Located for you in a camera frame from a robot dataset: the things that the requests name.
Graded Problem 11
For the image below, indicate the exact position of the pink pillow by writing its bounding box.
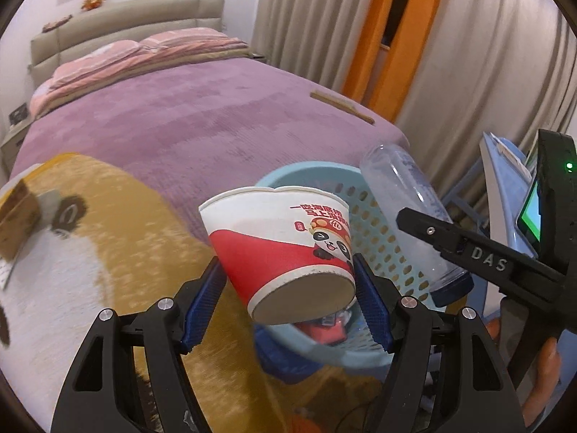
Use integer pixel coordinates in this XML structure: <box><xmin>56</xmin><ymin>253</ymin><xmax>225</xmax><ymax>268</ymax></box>
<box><xmin>139</xmin><ymin>27</ymin><xmax>226</xmax><ymax>51</ymax></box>
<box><xmin>51</xmin><ymin>40</ymin><xmax>141</xmax><ymax>83</ymax></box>

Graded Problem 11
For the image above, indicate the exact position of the purple bed blanket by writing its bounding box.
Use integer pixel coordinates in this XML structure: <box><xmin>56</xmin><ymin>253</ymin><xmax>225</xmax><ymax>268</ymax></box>
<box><xmin>9</xmin><ymin>56</ymin><xmax>409</xmax><ymax>254</ymax></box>

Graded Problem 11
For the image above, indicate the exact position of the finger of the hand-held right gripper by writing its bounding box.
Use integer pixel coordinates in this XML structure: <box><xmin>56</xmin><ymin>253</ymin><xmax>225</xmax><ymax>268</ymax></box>
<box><xmin>396</xmin><ymin>207</ymin><xmax>566</xmax><ymax>308</ymax></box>

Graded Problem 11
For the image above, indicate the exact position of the light blue plastic chair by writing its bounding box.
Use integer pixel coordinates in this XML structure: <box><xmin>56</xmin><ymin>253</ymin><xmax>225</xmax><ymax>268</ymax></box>
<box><xmin>439</xmin><ymin>132</ymin><xmax>540</xmax><ymax>259</ymax></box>

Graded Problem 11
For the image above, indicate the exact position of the small dark frame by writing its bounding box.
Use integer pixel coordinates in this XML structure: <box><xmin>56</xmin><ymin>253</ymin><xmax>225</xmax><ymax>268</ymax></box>
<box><xmin>8</xmin><ymin>102</ymin><xmax>31</xmax><ymax>126</ymax></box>

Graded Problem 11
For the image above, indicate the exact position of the light blue plastic basket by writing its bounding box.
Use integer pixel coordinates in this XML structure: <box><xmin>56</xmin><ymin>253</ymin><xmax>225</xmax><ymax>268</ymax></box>
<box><xmin>253</xmin><ymin>162</ymin><xmax>452</xmax><ymax>371</ymax></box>

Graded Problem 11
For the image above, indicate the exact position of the beige curtain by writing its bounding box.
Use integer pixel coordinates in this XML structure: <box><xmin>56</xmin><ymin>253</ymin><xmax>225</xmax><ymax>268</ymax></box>
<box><xmin>251</xmin><ymin>0</ymin><xmax>385</xmax><ymax>101</ymax></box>
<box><xmin>394</xmin><ymin>0</ymin><xmax>577</xmax><ymax>200</ymax></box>

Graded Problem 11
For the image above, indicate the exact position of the yellow panda printed mat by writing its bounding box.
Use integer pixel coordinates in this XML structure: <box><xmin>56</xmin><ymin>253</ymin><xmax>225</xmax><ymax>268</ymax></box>
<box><xmin>0</xmin><ymin>153</ymin><xmax>394</xmax><ymax>433</ymax></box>

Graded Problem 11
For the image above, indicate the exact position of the red and white paper cup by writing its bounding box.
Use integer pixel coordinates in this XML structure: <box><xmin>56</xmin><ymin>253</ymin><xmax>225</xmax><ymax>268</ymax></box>
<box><xmin>198</xmin><ymin>186</ymin><xmax>358</xmax><ymax>326</ymax></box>

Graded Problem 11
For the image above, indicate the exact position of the brown cardboard piece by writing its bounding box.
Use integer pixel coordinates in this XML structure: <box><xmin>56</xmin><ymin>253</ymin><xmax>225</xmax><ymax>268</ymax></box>
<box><xmin>0</xmin><ymin>179</ymin><xmax>62</xmax><ymax>290</ymax></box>

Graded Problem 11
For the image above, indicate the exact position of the wooden stick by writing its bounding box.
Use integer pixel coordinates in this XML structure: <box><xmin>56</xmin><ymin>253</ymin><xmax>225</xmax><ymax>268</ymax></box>
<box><xmin>309</xmin><ymin>91</ymin><xmax>376</xmax><ymax>126</ymax></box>

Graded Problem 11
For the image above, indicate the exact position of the person's right hand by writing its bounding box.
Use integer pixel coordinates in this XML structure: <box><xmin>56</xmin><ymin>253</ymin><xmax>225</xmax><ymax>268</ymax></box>
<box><xmin>525</xmin><ymin>337</ymin><xmax>563</xmax><ymax>416</ymax></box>

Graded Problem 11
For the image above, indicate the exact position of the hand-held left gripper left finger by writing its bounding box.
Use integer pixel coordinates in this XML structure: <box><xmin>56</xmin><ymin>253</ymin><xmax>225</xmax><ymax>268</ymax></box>
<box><xmin>50</xmin><ymin>257</ymin><xmax>228</xmax><ymax>433</ymax></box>

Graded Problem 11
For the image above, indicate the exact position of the clear plastic bottle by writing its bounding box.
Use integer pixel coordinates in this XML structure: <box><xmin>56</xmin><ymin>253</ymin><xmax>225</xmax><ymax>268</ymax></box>
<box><xmin>359</xmin><ymin>143</ymin><xmax>475</xmax><ymax>306</ymax></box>

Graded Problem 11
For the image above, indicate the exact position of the red and blue snack packet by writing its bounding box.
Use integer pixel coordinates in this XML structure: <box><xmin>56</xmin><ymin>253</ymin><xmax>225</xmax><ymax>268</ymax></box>
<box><xmin>296</xmin><ymin>311</ymin><xmax>351</xmax><ymax>346</ymax></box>

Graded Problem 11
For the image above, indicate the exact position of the flower garland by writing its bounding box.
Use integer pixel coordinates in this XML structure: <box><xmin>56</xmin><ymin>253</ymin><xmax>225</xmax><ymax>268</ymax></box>
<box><xmin>42</xmin><ymin>14</ymin><xmax>74</xmax><ymax>32</ymax></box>

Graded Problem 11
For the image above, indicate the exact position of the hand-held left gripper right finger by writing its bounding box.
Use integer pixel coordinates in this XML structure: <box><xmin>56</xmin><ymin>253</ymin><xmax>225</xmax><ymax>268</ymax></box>
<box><xmin>354</xmin><ymin>253</ymin><xmax>528</xmax><ymax>433</ymax></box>

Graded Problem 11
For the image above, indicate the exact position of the beige nightstand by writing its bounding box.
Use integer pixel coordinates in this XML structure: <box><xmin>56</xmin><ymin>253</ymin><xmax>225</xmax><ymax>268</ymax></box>
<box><xmin>0</xmin><ymin>122</ymin><xmax>34</xmax><ymax>173</ymax></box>

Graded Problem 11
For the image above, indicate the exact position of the beige padded headboard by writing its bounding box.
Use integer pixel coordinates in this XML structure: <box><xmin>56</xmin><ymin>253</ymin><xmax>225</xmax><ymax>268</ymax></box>
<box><xmin>30</xmin><ymin>0</ymin><xmax>226</xmax><ymax>71</ymax></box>

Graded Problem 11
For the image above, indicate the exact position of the orange curtain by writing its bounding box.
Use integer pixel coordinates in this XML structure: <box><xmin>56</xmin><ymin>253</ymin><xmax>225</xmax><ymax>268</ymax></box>
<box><xmin>342</xmin><ymin>0</ymin><xmax>403</xmax><ymax>105</ymax></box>
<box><xmin>380</xmin><ymin>0</ymin><xmax>450</xmax><ymax>123</ymax></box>

